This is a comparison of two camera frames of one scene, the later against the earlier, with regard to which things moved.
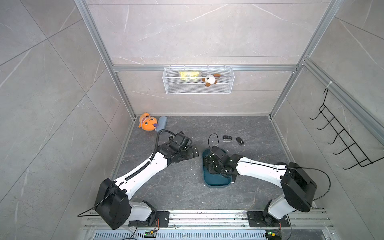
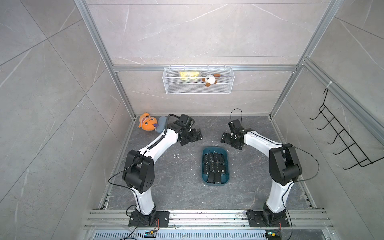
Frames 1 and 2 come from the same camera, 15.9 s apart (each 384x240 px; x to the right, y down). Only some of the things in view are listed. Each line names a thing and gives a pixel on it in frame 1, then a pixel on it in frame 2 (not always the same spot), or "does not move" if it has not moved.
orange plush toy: x=147 y=122 does not move
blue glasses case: x=161 y=123 does not move
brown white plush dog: x=211 y=79 does not move
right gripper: x=209 y=163 to x=228 y=136
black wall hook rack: x=363 y=160 does not move
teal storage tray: x=214 y=180 does not move
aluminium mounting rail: x=309 y=219 does not move
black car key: x=234 y=176 to x=211 y=177
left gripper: x=190 y=154 to x=194 y=138
